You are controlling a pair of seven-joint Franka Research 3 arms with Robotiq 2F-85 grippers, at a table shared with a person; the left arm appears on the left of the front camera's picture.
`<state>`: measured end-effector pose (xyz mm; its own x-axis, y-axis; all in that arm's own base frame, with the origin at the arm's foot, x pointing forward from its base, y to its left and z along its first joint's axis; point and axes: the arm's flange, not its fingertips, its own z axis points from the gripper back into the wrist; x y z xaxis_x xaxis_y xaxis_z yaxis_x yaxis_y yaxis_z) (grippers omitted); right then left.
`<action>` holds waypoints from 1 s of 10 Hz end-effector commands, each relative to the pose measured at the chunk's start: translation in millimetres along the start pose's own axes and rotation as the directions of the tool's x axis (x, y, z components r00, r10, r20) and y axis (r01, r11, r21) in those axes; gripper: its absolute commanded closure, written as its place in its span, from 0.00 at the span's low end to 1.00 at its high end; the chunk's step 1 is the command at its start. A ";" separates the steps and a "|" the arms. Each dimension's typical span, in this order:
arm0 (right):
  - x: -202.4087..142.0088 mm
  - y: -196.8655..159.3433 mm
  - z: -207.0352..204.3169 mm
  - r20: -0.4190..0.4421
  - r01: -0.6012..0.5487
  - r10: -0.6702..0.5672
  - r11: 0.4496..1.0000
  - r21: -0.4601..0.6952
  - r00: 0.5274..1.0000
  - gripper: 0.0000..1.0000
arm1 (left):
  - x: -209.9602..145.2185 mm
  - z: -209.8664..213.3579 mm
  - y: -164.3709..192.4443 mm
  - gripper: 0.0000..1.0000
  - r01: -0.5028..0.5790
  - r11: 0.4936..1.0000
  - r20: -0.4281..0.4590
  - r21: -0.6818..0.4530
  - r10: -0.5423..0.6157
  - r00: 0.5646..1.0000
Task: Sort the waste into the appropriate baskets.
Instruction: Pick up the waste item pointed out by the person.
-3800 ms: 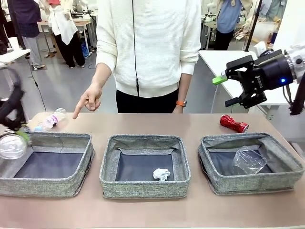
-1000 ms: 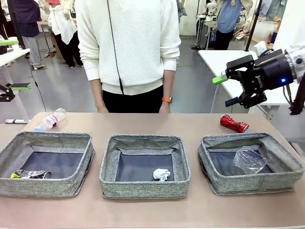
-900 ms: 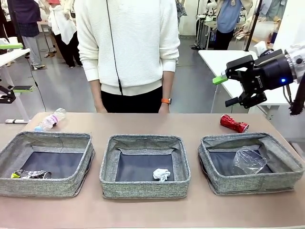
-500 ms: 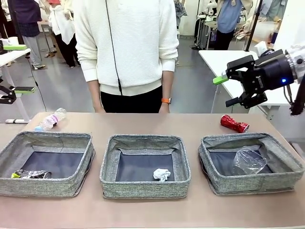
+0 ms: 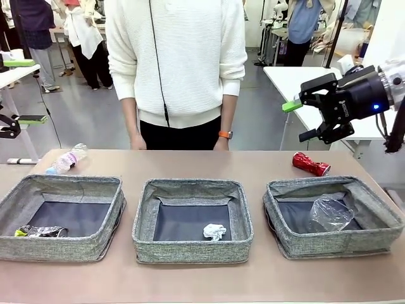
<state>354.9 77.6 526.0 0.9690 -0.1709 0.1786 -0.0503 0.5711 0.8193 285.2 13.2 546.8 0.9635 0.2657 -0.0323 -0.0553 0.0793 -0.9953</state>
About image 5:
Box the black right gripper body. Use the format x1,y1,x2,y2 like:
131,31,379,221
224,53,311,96
319,73,395,127

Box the crushed red cola can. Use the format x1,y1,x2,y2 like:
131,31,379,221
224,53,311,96
292,151,332,177

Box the clear bottle with pink label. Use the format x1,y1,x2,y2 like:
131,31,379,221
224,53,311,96
46,142,89,175

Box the clear plastic cup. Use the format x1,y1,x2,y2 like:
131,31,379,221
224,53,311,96
309,194,355,234

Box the crushed black Pepsi can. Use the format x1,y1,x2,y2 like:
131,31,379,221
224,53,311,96
15,224,69,238

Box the white paper ball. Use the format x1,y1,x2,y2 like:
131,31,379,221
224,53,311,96
202,223,228,243

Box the person's left forearm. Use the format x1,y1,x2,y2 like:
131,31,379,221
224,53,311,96
220,93,239,134

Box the person's right forearm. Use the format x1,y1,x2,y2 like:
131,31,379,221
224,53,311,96
121,96,142,137

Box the person's right hand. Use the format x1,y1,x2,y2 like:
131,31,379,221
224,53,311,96
129,134,148,151

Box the person's left hand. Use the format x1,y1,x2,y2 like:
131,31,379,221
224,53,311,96
213,137,234,151

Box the white table with metal leg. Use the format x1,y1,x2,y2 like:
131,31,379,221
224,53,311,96
0,63,41,165

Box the large white table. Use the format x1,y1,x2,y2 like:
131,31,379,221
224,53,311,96
263,65,405,159

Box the person in navy top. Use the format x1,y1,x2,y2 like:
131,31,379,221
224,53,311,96
9,0,61,93

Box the black vertical pole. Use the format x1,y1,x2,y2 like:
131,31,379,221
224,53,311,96
325,0,349,68

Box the person in blue shirt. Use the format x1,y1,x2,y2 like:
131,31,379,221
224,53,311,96
284,0,327,67

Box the person in white shirt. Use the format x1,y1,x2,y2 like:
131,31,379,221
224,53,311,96
63,0,114,91

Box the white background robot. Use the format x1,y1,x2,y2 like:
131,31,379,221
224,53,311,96
273,0,289,30

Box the grey fabric basket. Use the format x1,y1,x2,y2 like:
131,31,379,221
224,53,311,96
262,176,405,260
132,178,255,265
0,174,127,263

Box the person in white knit sweater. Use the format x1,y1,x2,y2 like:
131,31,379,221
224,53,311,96
105,0,248,151

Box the black cord on sweater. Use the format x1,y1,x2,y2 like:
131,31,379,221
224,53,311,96
148,0,171,128

